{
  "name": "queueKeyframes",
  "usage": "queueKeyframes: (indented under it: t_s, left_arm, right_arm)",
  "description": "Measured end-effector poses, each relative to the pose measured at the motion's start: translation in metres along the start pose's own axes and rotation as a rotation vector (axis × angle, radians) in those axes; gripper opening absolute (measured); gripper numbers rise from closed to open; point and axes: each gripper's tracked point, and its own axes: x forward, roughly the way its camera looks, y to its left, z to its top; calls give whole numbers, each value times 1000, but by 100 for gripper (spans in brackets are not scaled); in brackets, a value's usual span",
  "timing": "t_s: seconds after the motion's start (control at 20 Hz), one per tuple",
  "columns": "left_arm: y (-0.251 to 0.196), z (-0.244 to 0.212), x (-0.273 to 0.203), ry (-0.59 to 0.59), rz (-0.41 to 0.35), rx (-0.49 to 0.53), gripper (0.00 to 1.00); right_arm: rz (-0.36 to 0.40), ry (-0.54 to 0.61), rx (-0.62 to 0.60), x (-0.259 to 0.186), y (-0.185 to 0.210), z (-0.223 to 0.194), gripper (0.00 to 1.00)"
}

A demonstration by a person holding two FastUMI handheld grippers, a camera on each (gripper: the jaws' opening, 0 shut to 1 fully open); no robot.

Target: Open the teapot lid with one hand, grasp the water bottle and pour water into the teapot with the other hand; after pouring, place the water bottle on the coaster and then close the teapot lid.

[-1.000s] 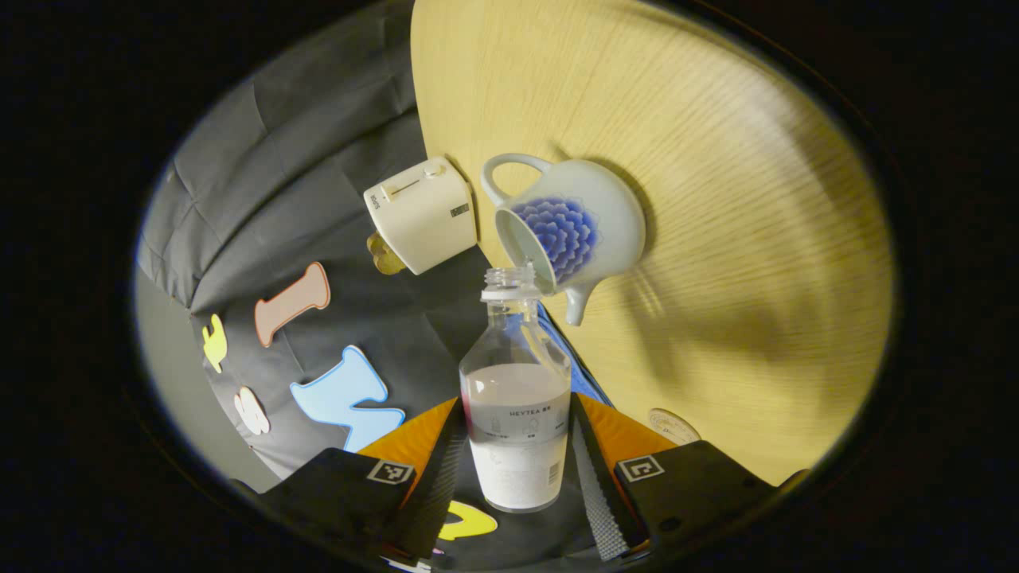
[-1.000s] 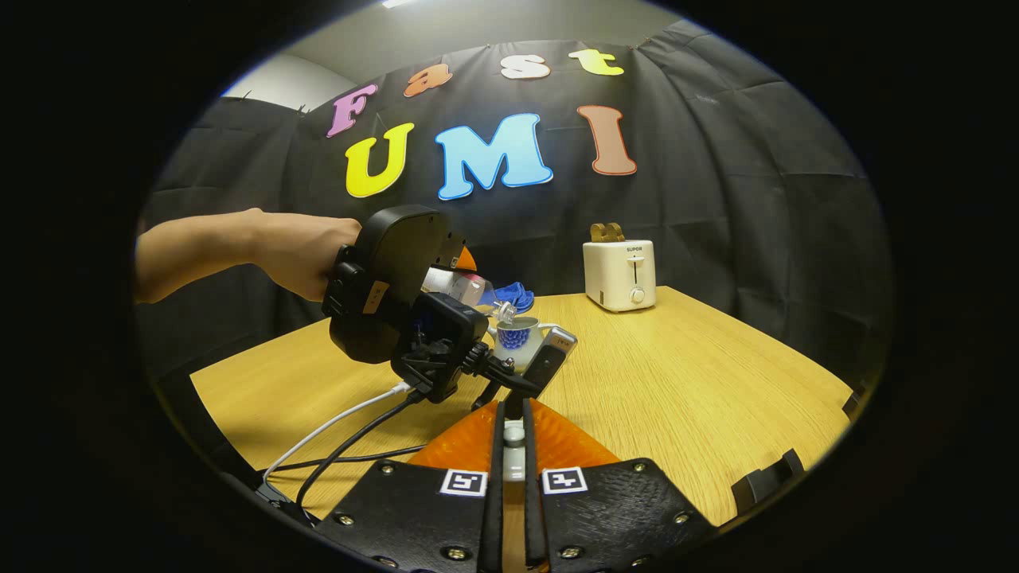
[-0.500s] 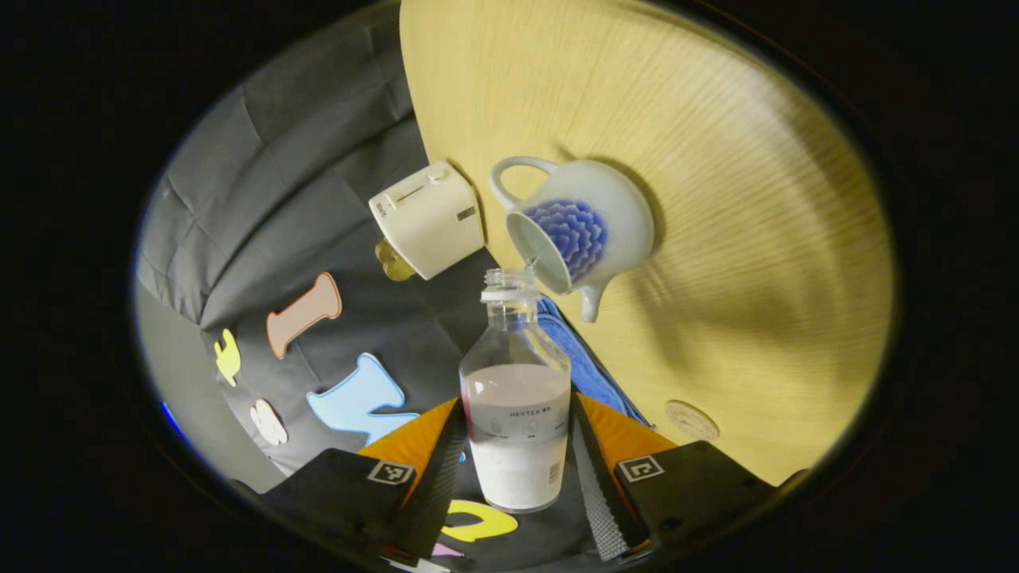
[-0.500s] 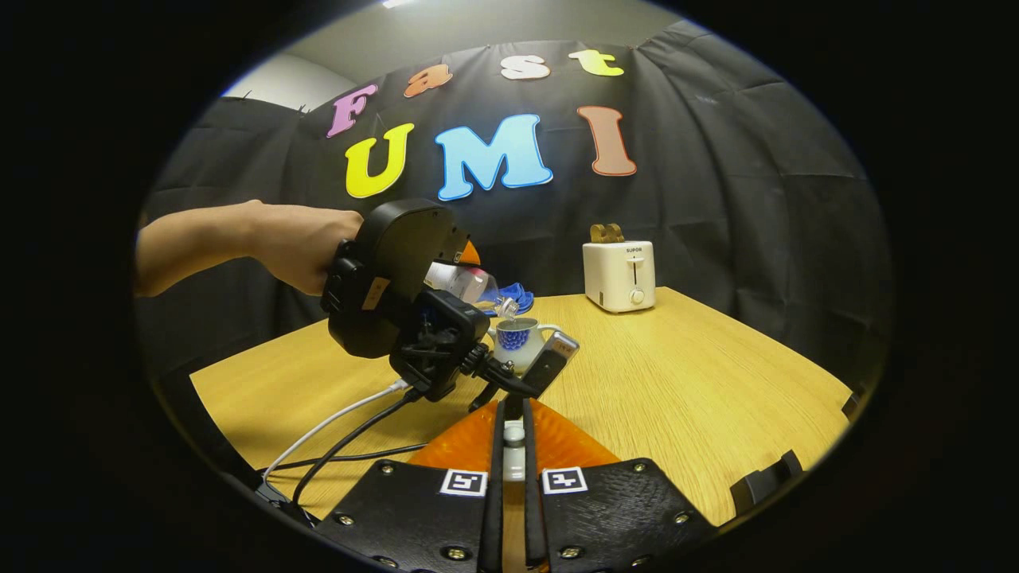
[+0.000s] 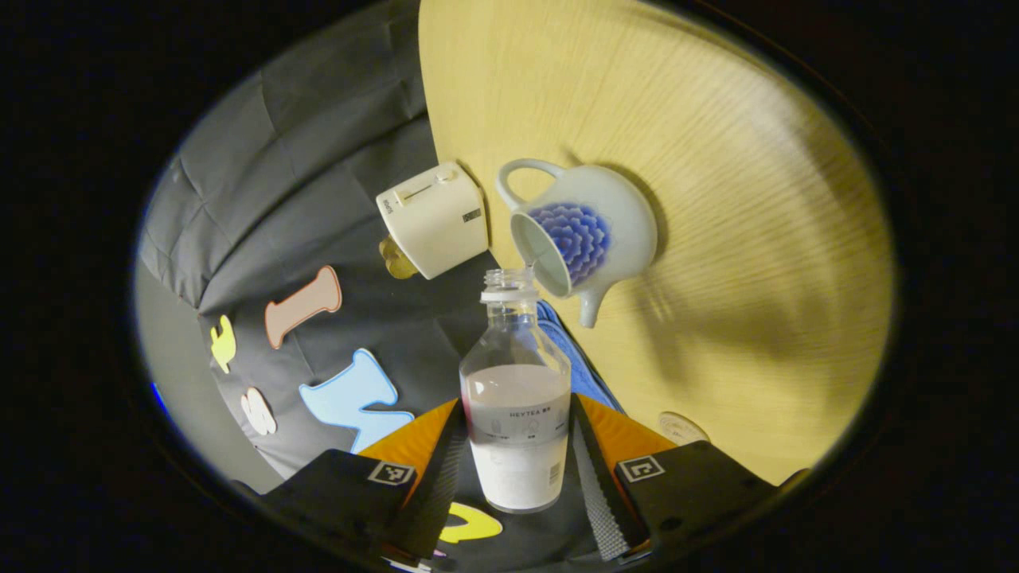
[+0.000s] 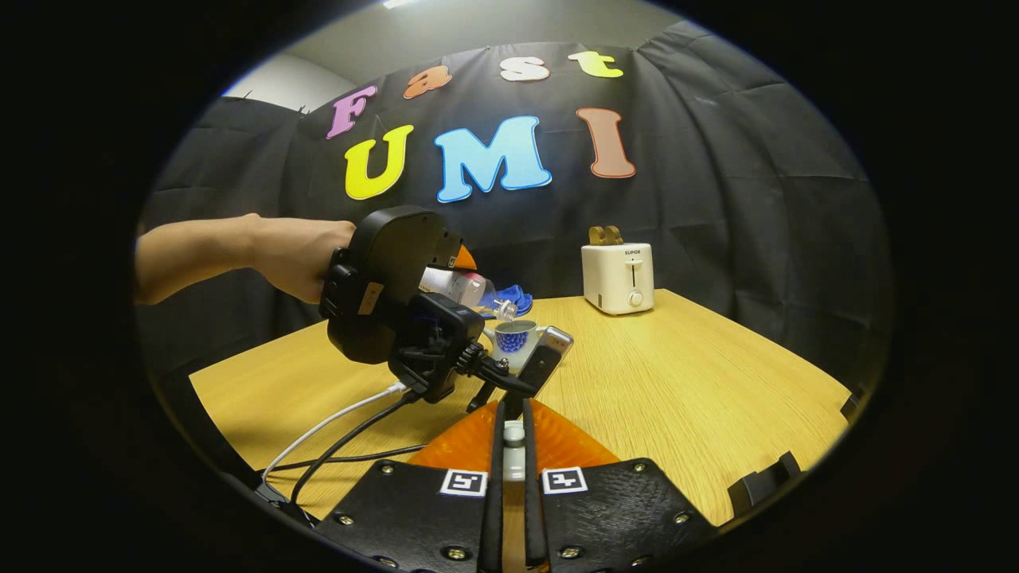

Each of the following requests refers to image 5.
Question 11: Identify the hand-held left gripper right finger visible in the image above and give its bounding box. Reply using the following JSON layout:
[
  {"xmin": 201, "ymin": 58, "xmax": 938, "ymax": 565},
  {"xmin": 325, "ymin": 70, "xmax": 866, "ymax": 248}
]
[{"xmin": 569, "ymin": 392, "xmax": 809, "ymax": 562}]

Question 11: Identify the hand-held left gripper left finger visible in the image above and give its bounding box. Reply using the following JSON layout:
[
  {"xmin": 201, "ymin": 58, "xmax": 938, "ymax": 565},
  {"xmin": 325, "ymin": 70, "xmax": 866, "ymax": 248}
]
[{"xmin": 231, "ymin": 398, "xmax": 470, "ymax": 566}]

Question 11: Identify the clear plastic water bottle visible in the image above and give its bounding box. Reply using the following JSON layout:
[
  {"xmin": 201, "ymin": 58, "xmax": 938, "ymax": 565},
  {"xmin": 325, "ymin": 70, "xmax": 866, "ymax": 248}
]
[{"xmin": 459, "ymin": 268, "xmax": 572, "ymax": 514}]

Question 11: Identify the round beige coaster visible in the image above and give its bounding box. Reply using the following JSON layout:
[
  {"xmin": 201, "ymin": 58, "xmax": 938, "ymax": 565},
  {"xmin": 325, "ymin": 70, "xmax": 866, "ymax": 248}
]
[{"xmin": 658, "ymin": 411, "xmax": 711, "ymax": 446}]

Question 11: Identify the white blue-flowered teacup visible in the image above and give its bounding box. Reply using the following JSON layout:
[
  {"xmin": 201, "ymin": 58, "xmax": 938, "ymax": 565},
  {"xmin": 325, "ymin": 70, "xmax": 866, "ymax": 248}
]
[{"xmin": 497, "ymin": 158, "xmax": 659, "ymax": 329}]

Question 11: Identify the folded blue towel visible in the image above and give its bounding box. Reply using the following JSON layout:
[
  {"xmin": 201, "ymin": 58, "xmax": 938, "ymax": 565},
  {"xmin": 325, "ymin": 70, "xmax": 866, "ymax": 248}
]
[{"xmin": 535, "ymin": 299, "xmax": 626, "ymax": 415}]

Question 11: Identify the white toaster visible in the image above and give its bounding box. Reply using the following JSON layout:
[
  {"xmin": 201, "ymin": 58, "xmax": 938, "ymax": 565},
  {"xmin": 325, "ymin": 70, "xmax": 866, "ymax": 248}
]
[{"xmin": 376, "ymin": 162, "xmax": 490, "ymax": 280}]

